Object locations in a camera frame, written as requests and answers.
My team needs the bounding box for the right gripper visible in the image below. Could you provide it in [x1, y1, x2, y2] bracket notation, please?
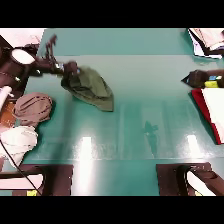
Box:
[181, 69, 211, 90]

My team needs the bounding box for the black cable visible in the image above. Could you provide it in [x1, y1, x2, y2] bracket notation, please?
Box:
[0, 139, 43, 197]

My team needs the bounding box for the dark green garment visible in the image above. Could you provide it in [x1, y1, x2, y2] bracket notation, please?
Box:
[60, 66, 115, 113]

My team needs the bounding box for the red garment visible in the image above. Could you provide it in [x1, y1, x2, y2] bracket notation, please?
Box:
[190, 87, 224, 146]

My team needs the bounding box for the white folded garment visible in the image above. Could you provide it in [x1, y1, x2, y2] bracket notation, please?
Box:
[201, 87, 224, 142]

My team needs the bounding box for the heap of clothes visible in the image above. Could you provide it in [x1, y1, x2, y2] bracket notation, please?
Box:
[186, 27, 224, 61]

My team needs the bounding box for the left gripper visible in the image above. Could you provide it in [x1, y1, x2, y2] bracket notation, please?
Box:
[62, 60, 82, 80]

